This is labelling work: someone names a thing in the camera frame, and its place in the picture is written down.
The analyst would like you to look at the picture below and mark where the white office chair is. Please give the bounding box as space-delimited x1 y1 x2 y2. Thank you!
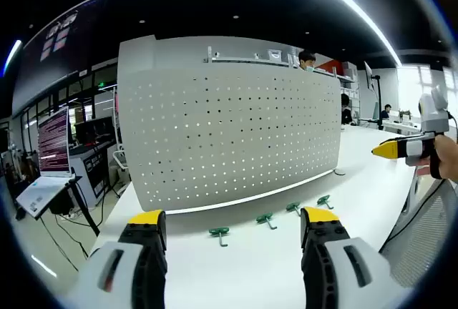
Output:
112 143 130 173

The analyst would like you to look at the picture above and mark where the white perforated mounting plate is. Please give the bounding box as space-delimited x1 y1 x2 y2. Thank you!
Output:
117 67 347 214

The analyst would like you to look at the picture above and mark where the person's right hand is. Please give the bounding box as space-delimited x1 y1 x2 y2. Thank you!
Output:
434 133 458 183

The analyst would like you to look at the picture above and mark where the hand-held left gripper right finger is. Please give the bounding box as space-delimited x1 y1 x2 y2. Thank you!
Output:
299 206 412 309

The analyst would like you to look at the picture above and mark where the black cabinet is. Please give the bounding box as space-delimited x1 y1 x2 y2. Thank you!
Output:
69 117 117 210

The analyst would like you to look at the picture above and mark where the black laptop stand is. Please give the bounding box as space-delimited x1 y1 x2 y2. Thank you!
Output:
34 176 101 238

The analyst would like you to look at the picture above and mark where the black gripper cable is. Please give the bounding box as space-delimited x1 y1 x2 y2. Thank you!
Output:
446 110 458 142

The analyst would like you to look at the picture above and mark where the silver laptop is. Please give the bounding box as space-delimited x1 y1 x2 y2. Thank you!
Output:
16 106 83 220

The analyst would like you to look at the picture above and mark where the long ceiling light strip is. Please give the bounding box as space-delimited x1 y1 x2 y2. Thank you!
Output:
286 0 402 67

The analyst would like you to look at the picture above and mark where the grey mesh office chair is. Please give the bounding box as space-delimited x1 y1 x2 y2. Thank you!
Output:
379 169 458 288

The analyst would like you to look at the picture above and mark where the grey metal shelf rack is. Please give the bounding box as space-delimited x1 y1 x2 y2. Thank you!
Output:
203 46 359 87

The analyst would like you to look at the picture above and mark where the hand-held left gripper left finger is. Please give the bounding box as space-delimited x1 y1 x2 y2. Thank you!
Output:
69 209 168 309

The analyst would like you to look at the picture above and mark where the large dark wall screen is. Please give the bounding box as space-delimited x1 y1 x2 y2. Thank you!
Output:
16 0 112 106

